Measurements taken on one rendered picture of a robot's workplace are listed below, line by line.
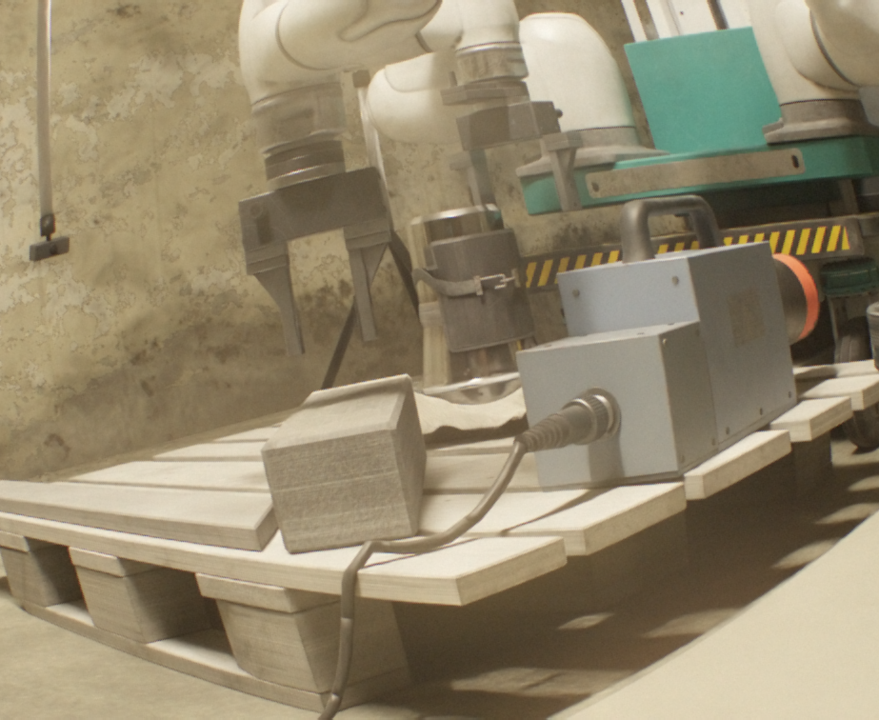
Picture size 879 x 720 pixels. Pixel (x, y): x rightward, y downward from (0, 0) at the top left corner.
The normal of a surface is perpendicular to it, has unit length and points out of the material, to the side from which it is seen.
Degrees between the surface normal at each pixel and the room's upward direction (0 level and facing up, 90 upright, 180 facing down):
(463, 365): 78
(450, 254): 90
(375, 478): 90
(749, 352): 90
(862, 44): 134
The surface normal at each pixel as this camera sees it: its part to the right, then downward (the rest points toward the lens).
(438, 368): -0.73, -0.02
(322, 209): 0.00, 0.07
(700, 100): -0.67, 0.18
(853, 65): -0.50, 0.83
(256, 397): 0.65, -0.10
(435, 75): -0.26, 0.23
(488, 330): 0.25, 0.03
